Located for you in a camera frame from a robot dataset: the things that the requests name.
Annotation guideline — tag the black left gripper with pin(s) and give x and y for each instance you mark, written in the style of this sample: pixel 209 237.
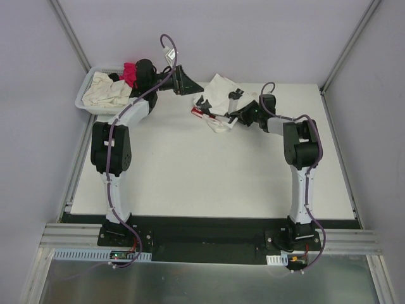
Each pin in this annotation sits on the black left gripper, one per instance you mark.
pixel 178 80

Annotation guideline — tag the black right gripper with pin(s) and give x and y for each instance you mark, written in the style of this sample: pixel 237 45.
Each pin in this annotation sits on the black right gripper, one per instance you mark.
pixel 238 113

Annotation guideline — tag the Coca-Cola print t-shirt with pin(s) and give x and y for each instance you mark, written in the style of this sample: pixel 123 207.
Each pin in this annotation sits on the Coca-Cola print t-shirt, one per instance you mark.
pixel 218 124

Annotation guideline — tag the plain white t-shirt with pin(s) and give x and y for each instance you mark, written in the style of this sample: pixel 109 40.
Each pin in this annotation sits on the plain white t-shirt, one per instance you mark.
pixel 215 97

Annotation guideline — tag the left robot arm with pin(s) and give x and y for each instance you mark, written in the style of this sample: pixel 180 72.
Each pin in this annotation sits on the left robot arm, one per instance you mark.
pixel 110 150

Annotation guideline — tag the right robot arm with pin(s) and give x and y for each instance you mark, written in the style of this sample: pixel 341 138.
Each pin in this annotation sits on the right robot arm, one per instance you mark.
pixel 302 151

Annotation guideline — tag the pink garment in basket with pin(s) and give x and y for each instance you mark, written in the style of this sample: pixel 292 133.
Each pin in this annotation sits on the pink garment in basket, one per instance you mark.
pixel 129 74

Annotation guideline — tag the black garment in basket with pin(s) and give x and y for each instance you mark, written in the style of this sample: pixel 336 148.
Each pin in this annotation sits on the black garment in basket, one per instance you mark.
pixel 114 77

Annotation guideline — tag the cream shirt in basket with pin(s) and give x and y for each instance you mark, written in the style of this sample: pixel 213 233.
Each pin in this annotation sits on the cream shirt in basket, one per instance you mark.
pixel 104 93

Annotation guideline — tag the white plastic laundry basket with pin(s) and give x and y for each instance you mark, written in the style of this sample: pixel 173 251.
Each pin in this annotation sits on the white plastic laundry basket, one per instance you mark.
pixel 86 84

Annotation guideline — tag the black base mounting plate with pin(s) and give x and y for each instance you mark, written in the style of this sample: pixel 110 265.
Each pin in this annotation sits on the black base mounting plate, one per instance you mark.
pixel 246 241

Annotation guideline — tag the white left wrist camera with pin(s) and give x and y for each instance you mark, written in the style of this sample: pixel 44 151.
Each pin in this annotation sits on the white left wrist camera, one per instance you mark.
pixel 170 55

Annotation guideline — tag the aluminium frame post right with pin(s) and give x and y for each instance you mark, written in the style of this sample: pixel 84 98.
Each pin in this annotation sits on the aluminium frame post right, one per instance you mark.
pixel 365 19

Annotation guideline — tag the aluminium frame post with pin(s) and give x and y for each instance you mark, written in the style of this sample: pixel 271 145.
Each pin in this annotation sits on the aluminium frame post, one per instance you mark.
pixel 70 33
pixel 365 19

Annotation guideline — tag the aluminium frame post left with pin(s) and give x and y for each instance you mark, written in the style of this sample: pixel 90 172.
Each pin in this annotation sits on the aluminium frame post left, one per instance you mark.
pixel 70 33

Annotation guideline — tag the right white cable duct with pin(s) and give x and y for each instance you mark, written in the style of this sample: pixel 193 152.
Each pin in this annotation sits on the right white cable duct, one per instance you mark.
pixel 277 260

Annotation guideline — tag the white cable duct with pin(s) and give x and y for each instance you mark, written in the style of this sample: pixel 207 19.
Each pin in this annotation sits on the white cable duct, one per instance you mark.
pixel 100 255
pixel 277 260

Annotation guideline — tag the aluminium extrusion rail right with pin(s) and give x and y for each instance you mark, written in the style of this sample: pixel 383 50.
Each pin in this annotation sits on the aluminium extrusion rail right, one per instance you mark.
pixel 352 242

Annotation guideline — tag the aluminium extrusion rail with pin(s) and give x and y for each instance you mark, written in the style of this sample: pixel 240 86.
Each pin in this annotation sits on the aluminium extrusion rail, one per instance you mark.
pixel 61 235
pixel 352 242

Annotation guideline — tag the aluminium extrusion rail left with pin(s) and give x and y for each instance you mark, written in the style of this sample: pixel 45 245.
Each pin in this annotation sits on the aluminium extrusion rail left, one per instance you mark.
pixel 61 235

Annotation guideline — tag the left white cable duct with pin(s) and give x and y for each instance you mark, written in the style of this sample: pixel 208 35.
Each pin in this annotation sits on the left white cable duct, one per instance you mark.
pixel 100 255

